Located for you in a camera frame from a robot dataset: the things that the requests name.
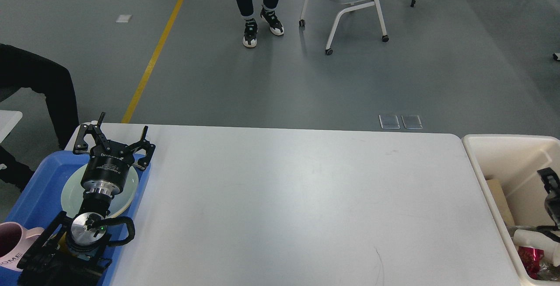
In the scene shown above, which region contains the pink HOME mug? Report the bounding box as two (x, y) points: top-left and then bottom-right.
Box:
(0, 222), (44, 272)

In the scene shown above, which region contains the green plate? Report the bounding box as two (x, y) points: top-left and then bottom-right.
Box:
(60, 164), (139, 218)

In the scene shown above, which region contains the brown paper bag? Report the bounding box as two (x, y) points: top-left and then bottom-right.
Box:
(486, 179), (515, 227)

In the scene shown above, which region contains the crushed red soda can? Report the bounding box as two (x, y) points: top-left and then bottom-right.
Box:
(518, 246), (544, 280)

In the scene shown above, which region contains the clear plastic wrap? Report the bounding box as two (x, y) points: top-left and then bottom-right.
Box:
(507, 226), (559, 283)

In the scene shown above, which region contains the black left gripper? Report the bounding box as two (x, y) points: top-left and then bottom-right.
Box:
(73, 112), (156, 198)

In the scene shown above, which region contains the beige plastic bin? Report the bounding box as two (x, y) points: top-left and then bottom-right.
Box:
(462, 134), (560, 286)

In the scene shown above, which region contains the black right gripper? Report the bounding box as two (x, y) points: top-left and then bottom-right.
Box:
(536, 167), (560, 234)

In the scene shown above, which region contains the dark seated figure left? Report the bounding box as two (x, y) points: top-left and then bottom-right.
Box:
(0, 44), (79, 190)

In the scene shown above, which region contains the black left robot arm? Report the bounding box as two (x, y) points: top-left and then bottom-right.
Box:
(17, 113), (156, 286)

